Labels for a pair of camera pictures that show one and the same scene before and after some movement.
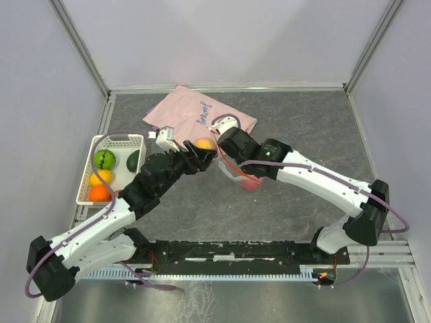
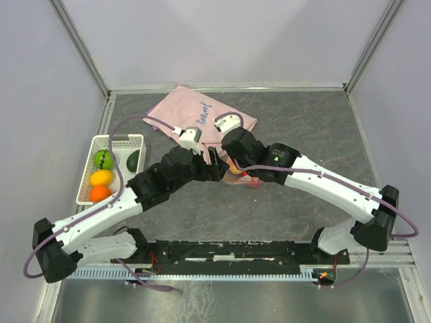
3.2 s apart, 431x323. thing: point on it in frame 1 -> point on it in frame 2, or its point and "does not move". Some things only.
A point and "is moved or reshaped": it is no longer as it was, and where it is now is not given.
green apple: [105, 159] does not move
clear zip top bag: [232, 169] is moved or reshaped
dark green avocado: [132, 161] does not move
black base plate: [231, 257] does not move
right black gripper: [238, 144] does not move
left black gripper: [198, 161] -> [213, 171]
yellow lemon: [106, 175] does not move
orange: [99, 194] does not move
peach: [205, 143] -> [232, 167]
